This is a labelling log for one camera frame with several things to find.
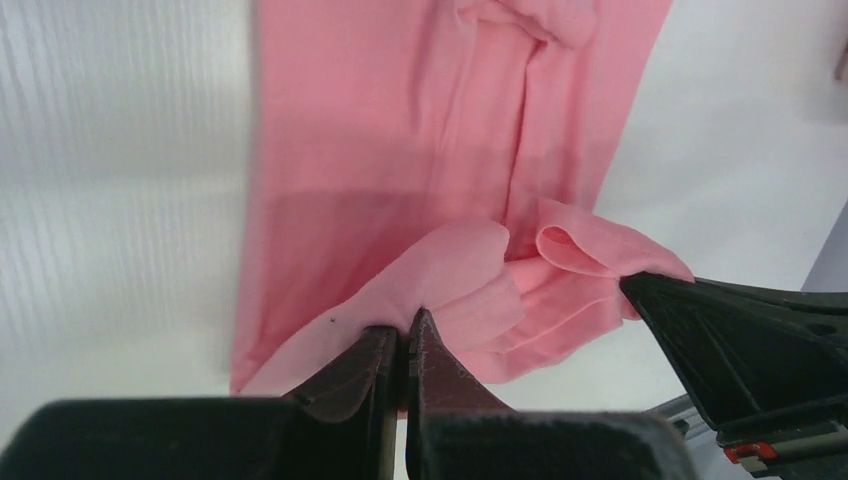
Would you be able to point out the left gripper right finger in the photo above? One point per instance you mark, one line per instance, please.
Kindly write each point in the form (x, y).
(437, 380)

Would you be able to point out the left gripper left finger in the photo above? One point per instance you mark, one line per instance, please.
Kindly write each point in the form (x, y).
(362, 378)

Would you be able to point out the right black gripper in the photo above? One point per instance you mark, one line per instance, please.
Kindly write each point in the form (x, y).
(752, 357)

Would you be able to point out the pink t-shirt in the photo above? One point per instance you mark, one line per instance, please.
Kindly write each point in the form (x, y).
(439, 155)

